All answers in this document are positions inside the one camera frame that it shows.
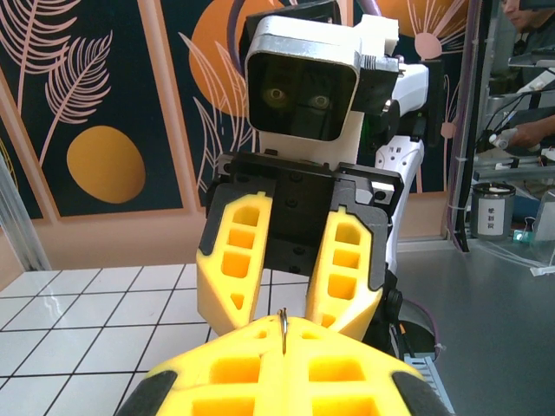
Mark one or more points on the small white bottle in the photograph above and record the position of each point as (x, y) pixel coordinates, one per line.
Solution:
(505, 139)

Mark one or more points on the silver split keyring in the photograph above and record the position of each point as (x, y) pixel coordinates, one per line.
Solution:
(284, 329)

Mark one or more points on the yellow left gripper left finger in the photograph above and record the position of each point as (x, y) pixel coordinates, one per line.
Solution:
(217, 377)

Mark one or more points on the aluminium frame post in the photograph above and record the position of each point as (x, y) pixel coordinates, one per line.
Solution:
(470, 108)
(17, 225)

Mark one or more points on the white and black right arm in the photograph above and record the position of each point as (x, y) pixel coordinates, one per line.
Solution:
(407, 82)

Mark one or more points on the grey metal cup with label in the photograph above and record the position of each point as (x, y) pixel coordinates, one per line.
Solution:
(492, 212)

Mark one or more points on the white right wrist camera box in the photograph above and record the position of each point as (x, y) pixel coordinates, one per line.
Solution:
(303, 47)

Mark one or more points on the person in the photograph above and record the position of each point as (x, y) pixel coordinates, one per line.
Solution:
(537, 47)

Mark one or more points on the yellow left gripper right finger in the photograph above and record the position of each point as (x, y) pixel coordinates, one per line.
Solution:
(347, 377)

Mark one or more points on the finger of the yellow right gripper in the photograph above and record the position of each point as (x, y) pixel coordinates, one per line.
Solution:
(210, 277)
(373, 260)

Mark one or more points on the aluminium frame rail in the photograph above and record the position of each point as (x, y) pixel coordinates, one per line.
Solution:
(511, 171)

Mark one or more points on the black binder clip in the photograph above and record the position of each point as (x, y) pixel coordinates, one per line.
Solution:
(529, 225)

